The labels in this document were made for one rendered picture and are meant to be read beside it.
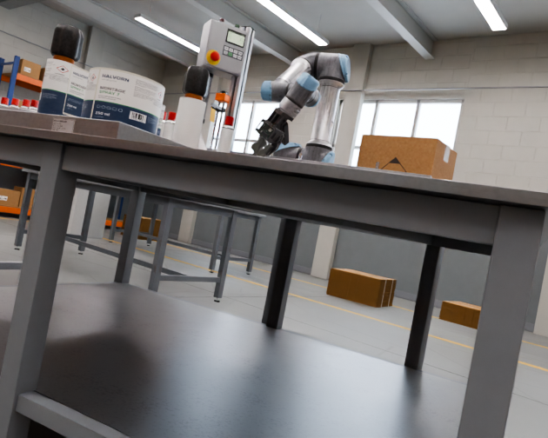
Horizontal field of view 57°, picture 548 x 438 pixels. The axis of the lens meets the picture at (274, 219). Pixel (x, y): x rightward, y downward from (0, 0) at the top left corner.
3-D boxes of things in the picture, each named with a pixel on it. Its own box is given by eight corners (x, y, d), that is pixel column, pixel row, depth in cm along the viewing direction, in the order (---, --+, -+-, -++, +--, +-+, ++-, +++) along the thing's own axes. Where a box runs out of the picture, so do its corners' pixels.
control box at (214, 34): (195, 69, 209) (203, 23, 209) (231, 81, 217) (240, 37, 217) (203, 64, 200) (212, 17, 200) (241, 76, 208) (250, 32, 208)
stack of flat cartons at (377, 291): (324, 294, 589) (330, 268, 590) (344, 293, 633) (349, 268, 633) (376, 308, 554) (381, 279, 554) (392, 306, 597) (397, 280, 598)
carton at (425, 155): (349, 202, 195) (361, 134, 195) (374, 209, 214) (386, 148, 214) (424, 213, 177) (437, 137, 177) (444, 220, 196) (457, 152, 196)
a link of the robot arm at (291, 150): (273, 172, 228) (279, 143, 228) (302, 176, 224) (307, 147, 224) (266, 169, 217) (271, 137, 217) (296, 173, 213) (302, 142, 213)
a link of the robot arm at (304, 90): (323, 85, 180) (318, 81, 172) (304, 110, 182) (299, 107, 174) (306, 73, 181) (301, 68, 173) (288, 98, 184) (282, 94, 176)
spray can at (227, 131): (217, 169, 197) (228, 117, 196) (228, 171, 195) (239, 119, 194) (210, 167, 192) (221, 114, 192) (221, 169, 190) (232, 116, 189)
